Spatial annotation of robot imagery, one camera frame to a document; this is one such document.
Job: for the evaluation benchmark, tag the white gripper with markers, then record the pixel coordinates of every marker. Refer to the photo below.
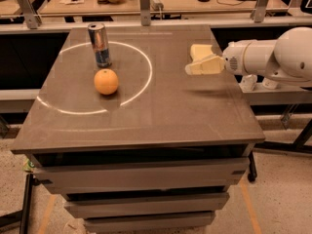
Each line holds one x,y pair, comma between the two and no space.
232,61

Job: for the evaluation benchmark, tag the yellow sponge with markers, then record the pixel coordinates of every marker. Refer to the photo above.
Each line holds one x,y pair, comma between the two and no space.
200,51

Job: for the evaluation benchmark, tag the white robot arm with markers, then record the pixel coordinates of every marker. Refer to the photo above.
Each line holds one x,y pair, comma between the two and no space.
286,60

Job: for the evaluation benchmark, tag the left clear sanitizer bottle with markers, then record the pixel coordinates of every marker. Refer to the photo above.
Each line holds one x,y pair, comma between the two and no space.
248,82

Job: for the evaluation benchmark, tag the clear sanitizer bottle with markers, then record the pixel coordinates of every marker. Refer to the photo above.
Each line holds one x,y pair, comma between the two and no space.
248,82
269,84

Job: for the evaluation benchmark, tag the right clear sanitizer bottle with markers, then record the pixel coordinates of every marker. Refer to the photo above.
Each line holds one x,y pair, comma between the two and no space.
269,84

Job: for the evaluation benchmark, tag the white power strip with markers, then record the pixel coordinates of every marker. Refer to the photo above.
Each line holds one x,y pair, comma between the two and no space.
156,5

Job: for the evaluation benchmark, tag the orange fruit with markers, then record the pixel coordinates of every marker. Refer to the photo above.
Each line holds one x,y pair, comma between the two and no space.
106,81

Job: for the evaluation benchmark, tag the silver blue energy drink can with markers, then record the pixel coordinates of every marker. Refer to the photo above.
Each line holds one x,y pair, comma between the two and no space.
99,41

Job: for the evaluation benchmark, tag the grey drawer cabinet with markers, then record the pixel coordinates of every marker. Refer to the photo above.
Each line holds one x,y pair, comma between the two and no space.
154,187

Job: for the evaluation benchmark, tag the right metal bracket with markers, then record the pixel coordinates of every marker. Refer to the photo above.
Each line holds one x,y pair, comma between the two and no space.
259,11

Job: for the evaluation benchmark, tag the metal bracket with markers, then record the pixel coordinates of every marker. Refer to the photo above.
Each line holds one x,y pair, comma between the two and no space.
31,18
259,11
145,17

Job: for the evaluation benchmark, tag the middle metal bracket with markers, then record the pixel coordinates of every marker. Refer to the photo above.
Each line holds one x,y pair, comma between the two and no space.
145,17

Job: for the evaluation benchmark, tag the left metal bracket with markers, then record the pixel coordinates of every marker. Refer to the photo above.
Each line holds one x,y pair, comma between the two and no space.
31,18

